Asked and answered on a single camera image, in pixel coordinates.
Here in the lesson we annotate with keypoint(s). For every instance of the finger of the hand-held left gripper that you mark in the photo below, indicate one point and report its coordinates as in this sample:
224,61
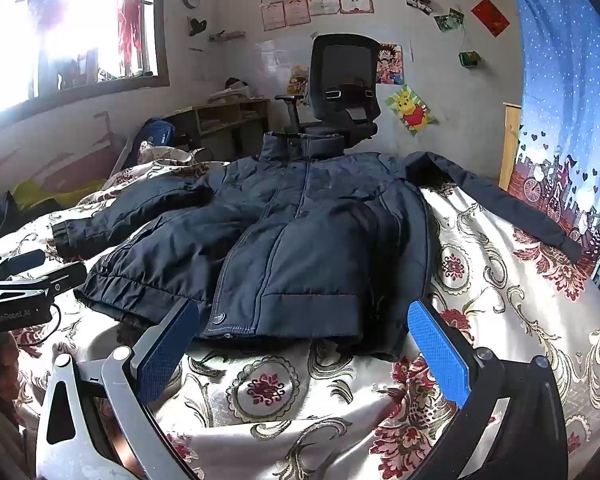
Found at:
22,260
62,277

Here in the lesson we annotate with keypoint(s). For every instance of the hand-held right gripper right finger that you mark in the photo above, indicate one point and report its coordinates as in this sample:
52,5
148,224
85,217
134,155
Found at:
440,350

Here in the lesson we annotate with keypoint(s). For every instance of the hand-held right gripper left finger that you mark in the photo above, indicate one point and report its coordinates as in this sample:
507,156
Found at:
167,350

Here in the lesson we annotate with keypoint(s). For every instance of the navy padded jacket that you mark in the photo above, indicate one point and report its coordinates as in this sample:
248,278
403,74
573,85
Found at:
305,220

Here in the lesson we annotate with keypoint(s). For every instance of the yellow green cloth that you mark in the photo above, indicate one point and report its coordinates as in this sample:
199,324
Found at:
45,195

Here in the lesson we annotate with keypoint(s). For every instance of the floral blanket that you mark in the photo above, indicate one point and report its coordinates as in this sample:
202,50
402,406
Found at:
280,400

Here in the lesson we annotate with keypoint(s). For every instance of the blue backpack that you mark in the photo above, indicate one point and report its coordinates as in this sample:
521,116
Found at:
152,135

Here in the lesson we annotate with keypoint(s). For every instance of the wooden cabinet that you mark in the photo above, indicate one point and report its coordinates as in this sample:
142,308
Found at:
510,145

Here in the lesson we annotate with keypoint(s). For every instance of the wooden desk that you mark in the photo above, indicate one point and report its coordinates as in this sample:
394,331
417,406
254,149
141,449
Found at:
220,110

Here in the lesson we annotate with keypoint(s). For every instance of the yellow bear poster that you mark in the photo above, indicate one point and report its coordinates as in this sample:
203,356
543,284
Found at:
412,110

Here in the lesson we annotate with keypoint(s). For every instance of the window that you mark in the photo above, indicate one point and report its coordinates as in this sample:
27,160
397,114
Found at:
80,20

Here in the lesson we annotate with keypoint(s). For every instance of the pale clutter pile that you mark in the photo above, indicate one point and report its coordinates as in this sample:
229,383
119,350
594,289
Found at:
230,92

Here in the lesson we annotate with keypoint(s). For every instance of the red hanging garment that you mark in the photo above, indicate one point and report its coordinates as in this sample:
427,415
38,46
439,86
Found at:
129,25

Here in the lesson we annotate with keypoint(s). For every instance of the black office chair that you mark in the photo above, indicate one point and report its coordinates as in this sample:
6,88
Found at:
325,105

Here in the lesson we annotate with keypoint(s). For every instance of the cartoon character poster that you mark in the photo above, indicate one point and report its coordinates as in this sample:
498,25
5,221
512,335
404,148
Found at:
391,65

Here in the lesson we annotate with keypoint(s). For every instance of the green hanging pouch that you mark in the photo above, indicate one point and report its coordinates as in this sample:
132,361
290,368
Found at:
469,58

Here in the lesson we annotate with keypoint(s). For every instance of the blue printed curtain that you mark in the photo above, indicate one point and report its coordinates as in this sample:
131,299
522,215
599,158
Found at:
565,85

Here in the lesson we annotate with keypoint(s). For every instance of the colourful comic poster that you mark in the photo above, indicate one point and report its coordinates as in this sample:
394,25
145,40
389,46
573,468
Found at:
297,80

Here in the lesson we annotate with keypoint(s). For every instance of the green photo card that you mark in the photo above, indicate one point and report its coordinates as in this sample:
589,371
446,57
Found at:
448,19

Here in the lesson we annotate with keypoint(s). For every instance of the red paper envelope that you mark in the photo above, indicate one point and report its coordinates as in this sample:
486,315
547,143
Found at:
490,16

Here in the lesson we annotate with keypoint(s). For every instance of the black white photo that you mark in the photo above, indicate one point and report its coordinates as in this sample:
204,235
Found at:
419,2

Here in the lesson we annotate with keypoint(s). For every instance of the black wall ornament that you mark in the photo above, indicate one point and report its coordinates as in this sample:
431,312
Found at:
197,26

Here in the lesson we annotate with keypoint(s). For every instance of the small wall rack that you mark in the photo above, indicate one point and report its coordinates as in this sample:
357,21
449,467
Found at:
226,36

